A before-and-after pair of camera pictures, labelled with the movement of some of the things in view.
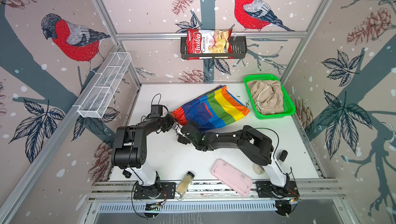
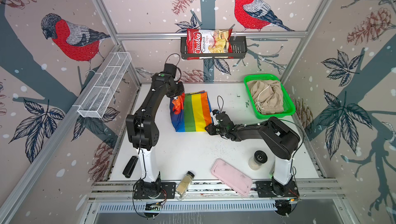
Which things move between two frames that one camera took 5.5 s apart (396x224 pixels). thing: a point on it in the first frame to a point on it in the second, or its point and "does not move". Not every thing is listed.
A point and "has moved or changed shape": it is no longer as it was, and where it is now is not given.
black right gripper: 182,140 to 210,127
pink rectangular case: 236,181 does not move
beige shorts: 267,96 does not move
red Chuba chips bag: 209,41 does not move
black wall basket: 237,49 does not move
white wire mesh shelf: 95,103 does not move
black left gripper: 171,121 to 182,90
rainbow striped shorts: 212,111 has moved or changed shape
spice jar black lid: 183,186 does not move
